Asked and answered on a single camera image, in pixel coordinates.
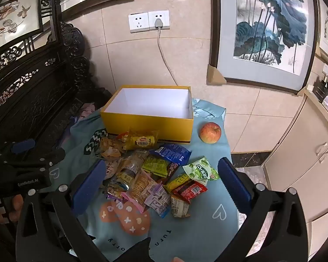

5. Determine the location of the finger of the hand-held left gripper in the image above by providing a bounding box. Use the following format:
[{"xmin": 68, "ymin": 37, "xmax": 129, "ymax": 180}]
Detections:
[
  {"xmin": 5, "ymin": 148, "xmax": 66, "ymax": 170},
  {"xmin": 0, "ymin": 139, "xmax": 36, "ymax": 159}
]

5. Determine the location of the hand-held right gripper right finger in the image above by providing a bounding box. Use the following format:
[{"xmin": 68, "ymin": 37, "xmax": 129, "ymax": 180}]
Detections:
[{"xmin": 217, "ymin": 157, "xmax": 309, "ymax": 262}]

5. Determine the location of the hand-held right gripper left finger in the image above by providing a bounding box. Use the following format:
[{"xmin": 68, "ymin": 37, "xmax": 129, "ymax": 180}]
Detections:
[{"xmin": 16, "ymin": 159, "xmax": 110, "ymax": 262}]

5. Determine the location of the purple popcorn packet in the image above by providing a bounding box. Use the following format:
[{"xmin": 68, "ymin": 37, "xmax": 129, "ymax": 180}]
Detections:
[{"xmin": 103, "ymin": 186, "xmax": 129, "ymax": 202}]

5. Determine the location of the green candy packet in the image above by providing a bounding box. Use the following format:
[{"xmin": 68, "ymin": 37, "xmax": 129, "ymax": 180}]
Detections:
[{"xmin": 182, "ymin": 157, "xmax": 221, "ymax": 186}]

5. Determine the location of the clear biscuit packet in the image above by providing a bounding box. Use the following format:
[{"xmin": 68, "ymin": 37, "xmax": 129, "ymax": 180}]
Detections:
[{"xmin": 109, "ymin": 152, "xmax": 150, "ymax": 192}]

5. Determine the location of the clear pastry packet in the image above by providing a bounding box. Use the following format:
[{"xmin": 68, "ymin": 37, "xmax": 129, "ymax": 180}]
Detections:
[{"xmin": 99, "ymin": 136, "xmax": 126, "ymax": 160}]

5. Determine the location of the pink cracker packet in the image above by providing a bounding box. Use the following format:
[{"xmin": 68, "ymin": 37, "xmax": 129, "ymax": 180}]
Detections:
[{"xmin": 121, "ymin": 169, "xmax": 165, "ymax": 213}]

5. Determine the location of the yellow stick packet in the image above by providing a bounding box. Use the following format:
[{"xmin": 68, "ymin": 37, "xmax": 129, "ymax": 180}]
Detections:
[{"xmin": 164, "ymin": 173, "xmax": 191, "ymax": 193}]

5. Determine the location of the small brown snack packet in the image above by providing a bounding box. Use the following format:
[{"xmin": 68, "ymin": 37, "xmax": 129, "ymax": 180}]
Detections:
[{"xmin": 171, "ymin": 195, "xmax": 191, "ymax": 218}]

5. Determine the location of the dark red snack packet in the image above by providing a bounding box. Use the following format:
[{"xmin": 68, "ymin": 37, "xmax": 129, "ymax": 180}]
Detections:
[{"xmin": 163, "ymin": 162, "xmax": 181, "ymax": 184}]

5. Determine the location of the yellow-green snack packet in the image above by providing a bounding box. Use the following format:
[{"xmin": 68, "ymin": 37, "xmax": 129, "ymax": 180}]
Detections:
[{"xmin": 141, "ymin": 155, "xmax": 170, "ymax": 178}]

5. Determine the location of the yellow bread packet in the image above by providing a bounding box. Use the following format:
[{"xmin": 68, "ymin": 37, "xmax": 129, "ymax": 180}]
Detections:
[{"xmin": 116, "ymin": 130, "xmax": 158, "ymax": 151}]

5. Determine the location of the blue snack packet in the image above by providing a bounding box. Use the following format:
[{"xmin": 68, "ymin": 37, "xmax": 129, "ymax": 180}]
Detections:
[{"xmin": 149, "ymin": 143, "xmax": 192, "ymax": 170}]

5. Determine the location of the purple white snack packet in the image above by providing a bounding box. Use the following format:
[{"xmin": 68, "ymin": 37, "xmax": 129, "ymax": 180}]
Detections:
[{"xmin": 144, "ymin": 184, "xmax": 172, "ymax": 218}]

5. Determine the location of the yellow cardboard box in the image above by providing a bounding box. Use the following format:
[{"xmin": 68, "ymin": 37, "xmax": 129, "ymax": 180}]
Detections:
[{"xmin": 100, "ymin": 85, "xmax": 194, "ymax": 145}]

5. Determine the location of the person's left hand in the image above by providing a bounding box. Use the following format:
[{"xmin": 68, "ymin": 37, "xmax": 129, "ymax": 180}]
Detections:
[{"xmin": 0, "ymin": 195, "xmax": 24, "ymax": 225}]

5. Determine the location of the teal printed tablecloth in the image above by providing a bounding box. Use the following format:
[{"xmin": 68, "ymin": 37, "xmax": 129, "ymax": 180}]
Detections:
[{"xmin": 55, "ymin": 98, "xmax": 245, "ymax": 262}]

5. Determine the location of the pink patterned cloth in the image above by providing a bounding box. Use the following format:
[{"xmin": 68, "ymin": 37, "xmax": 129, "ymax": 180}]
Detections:
[{"xmin": 76, "ymin": 102, "xmax": 97, "ymax": 121}]

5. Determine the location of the red apple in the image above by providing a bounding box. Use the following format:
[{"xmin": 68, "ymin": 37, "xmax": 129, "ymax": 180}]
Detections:
[{"xmin": 199, "ymin": 122, "xmax": 222, "ymax": 144}]

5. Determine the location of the cream cabinet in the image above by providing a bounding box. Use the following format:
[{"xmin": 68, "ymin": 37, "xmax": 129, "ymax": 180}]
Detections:
[{"xmin": 263, "ymin": 86, "xmax": 328, "ymax": 253}]

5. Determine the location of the dark countertop organizer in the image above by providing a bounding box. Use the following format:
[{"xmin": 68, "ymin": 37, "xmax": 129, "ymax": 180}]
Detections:
[{"xmin": 313, "ymin": 73, "xmax": 328, "ymax": 103}]

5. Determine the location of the framed lotus painting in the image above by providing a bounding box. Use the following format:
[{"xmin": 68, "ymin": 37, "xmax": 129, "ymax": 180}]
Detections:
[{"xmin": 209, "ymin": 0, "xmax": 319, "ymax": 95}]

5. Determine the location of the grey power cable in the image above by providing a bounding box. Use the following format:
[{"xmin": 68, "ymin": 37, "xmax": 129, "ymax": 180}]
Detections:
[{"xmin": 157, "ymin": 28, "xmax": 179, "ymax": 87}]

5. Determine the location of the white wall socket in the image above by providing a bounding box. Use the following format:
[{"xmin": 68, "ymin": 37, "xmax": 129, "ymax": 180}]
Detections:
[
  {"xmin": 148, "ymin": 10, "xmax": 171, "ymax": 31},
  {"xmin": 128, "ymin": 12, "xmax": 150, "ymax": 33}
]

